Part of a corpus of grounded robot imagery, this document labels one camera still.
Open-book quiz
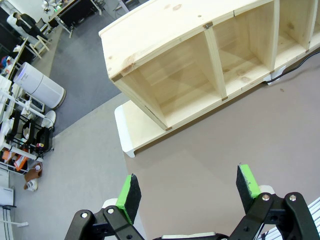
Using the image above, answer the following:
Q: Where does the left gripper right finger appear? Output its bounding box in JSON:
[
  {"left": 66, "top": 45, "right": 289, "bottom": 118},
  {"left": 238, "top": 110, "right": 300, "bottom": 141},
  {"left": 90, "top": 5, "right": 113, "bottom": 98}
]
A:
[{"left": 226, "top": 162, "right": 320, "bottom": 240}]

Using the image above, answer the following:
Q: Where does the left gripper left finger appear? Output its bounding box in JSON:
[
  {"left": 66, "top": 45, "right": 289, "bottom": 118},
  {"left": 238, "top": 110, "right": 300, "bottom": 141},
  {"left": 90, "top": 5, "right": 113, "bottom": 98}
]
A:
[{"left": 64, "top": 173, "right": 146, "bottom": 240}]

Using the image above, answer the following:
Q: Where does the white sneakers pair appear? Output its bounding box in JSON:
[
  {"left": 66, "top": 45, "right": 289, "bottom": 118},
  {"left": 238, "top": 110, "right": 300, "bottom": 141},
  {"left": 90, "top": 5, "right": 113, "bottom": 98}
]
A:
[{"left": 23, "top": 179, "right": 39, "bottom": 193}]

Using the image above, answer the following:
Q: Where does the brown bag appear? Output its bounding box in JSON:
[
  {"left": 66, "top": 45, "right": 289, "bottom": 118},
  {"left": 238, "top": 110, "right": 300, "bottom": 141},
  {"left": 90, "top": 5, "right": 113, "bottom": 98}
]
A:
[{"left": 23, "top": 161, "right": 44, "bottom": 184}]

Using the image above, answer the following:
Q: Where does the black metal rack cart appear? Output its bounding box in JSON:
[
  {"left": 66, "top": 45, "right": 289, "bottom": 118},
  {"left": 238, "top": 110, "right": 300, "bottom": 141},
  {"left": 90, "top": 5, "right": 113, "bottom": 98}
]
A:
[{"left": 0, "top": 109, "right": 55, "bottom": 173}]

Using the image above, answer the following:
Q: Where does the white box appliance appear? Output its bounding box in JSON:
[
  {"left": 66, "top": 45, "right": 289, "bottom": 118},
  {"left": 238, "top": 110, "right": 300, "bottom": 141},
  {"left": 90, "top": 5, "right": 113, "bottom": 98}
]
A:
[{"left": 0, "top": 185, "right": 15, "bottom": 209}]

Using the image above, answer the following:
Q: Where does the white cylindrical air purifier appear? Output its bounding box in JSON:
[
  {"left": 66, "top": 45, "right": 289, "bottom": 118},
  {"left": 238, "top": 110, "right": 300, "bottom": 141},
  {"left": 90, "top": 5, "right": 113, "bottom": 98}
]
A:
[{"left": 12, "top": 61, "right": 66, "bottom": 110}]

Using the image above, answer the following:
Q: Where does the four-compartment pine wood shelf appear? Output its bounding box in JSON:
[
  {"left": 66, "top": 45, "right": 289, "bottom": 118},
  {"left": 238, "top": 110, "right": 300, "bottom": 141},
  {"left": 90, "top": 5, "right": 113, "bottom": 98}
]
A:
[{"left": 98, "top": 0, "right": 320, "bottom": 132}]

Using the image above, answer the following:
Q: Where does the light wooden step stool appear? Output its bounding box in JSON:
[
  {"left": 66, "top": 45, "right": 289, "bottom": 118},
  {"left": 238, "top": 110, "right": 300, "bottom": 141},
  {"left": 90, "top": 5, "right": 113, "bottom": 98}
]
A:
[{"left": 28, "top": 34, "right": 52, "bottom": 60}]

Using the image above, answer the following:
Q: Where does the cluttered light wooden table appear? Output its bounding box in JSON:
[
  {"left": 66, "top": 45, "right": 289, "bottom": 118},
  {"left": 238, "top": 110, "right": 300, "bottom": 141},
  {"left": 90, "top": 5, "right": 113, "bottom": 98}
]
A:
[{"left": 0, "top": 37, "right": 29, "bottom": 83}]

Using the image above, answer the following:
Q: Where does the black-top white-legged table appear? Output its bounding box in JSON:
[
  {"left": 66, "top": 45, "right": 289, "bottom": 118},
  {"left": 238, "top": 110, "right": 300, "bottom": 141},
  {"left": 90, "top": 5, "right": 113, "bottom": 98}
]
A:
[{"left": 48, "top": 0, "right": 104, "bottom": 39}]

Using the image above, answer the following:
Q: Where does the black office chair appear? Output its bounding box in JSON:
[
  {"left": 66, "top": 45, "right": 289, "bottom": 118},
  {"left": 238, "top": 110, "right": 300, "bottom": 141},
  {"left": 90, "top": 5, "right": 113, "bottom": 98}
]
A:
[{"left": 36, "top": 17, "right": 51, "bottom": 35}]

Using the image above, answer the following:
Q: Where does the person in black clothes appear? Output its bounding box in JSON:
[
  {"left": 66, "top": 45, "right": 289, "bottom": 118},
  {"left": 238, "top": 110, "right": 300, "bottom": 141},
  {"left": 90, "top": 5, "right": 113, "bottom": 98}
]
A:
[{"left": 12, "top": 11, "right": 49, "bottom": 42}]

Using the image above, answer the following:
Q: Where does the black power cable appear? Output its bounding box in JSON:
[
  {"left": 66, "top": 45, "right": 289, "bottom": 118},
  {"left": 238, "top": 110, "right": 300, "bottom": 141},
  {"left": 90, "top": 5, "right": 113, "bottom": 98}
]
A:
[{"left": 263, "top": 50, "right": 320, "bottom": 83}]

